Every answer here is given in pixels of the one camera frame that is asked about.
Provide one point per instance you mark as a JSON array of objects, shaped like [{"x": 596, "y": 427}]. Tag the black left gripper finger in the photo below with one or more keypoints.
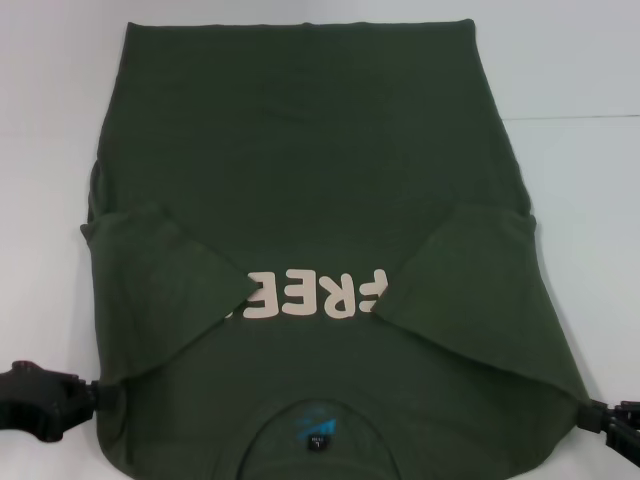
[{"x": 107, "y": 396}]

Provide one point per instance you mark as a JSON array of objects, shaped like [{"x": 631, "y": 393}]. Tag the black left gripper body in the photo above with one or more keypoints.
[{"x": 40, "y": 400}]

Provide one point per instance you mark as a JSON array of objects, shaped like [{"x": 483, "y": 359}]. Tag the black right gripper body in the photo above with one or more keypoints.
[{"x": 625, "y": 425}]

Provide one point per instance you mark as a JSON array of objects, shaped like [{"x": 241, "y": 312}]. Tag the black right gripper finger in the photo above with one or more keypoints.
[{"x": 591, "y": 415}]

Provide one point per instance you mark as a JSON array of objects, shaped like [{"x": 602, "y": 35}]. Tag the dark green FREE t-shirt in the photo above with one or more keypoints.
[{"x": 300, "y": 150}]

